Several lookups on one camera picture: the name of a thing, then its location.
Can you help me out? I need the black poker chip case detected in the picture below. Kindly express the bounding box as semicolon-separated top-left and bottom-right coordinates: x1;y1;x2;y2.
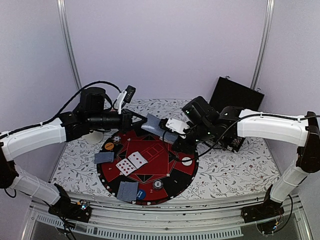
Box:
208;76;266;153

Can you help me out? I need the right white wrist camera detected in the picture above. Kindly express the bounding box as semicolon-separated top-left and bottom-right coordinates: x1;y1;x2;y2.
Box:
159;118;190;135

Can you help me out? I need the face-up king card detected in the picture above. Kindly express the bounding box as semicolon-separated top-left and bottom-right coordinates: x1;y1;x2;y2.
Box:
141;113;163;137

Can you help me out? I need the face-down card front seat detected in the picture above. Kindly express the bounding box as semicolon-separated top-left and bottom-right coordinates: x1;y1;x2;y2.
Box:
116;191;126;202

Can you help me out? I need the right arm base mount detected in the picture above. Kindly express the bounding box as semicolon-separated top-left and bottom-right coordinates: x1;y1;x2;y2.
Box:
241;199;285;235

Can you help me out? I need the left aluminium frame post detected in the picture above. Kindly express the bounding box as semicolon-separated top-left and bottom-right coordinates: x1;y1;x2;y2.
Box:
56;0;82;90

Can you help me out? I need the round red black poker mat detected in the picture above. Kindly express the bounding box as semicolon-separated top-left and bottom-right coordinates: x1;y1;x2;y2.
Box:
96;128;199;206

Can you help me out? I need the aluminium frame post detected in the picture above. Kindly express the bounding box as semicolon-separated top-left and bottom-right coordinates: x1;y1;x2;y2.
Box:
250;0;275;91
56;0;82;90

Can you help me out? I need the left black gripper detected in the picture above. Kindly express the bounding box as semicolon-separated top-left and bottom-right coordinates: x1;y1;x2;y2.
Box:
88;108;148;134

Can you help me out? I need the blue playing card deck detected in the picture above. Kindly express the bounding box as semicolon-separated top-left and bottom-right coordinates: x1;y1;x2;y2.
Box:
162;131;178;144

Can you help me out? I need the right aluminium frame post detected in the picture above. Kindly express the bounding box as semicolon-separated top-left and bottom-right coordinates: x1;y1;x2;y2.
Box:
250;0;275;91

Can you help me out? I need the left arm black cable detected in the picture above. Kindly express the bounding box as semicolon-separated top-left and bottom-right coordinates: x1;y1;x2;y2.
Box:
0;80;123;141

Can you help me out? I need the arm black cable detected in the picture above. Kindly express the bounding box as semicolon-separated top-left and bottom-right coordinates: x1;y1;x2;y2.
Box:
162;113;320;161
0;80;123;141

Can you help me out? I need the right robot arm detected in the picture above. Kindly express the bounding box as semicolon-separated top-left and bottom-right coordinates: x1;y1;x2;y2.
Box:
165;96;320;218

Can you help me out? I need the aluminium front rail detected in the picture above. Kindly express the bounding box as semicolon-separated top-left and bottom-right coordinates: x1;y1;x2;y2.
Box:
21;191;313;240

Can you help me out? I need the face-up red diamonds card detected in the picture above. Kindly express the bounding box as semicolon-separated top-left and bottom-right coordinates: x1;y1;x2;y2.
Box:
115;158;137;176

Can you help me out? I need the chip row outer right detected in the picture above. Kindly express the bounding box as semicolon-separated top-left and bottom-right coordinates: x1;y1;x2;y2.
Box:
229;137;245;152

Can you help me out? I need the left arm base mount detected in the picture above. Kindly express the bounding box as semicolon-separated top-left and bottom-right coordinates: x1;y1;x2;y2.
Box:
48;183;92;223

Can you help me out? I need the face-down card seat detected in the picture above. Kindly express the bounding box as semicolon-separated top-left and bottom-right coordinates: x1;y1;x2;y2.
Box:
106;152;114;163
116;191;126;202

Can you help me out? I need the blue small blind button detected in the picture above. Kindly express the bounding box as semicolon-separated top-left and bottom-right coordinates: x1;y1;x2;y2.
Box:
136;189;147;200

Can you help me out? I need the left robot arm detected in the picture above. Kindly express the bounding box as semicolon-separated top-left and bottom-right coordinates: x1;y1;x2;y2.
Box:
0;85;147;217

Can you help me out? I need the orange big blind button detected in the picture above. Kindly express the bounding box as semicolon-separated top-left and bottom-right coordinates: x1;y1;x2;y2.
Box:
104;142;115;151

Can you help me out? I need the white dealer button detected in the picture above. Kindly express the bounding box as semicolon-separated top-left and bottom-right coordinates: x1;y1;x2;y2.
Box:
181;157;193;166

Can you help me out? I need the small poker chip stack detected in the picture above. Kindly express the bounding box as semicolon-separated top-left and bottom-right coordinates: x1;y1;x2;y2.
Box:
152;179;164;191

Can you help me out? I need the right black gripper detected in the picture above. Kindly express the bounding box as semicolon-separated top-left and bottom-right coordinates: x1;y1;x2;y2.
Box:
171;120;214;155

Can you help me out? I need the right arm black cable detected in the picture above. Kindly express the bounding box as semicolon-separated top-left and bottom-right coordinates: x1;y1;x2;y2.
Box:
162;113;320;161

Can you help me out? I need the cream ceramic cup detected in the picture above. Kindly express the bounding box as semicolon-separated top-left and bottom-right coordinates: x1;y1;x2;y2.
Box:
84;131;104;145

